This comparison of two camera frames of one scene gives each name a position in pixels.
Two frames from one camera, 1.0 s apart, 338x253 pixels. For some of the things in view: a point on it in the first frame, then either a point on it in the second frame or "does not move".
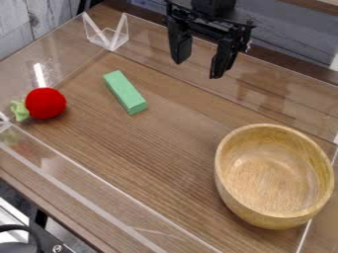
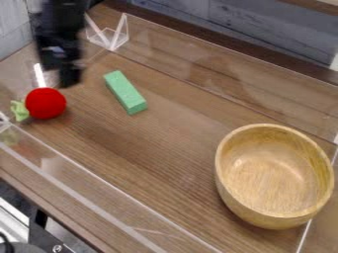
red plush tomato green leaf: (44, 103) does not move
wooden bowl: (274, 175) does not move
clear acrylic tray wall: (54, 186) does not move
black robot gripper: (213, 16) -> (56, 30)
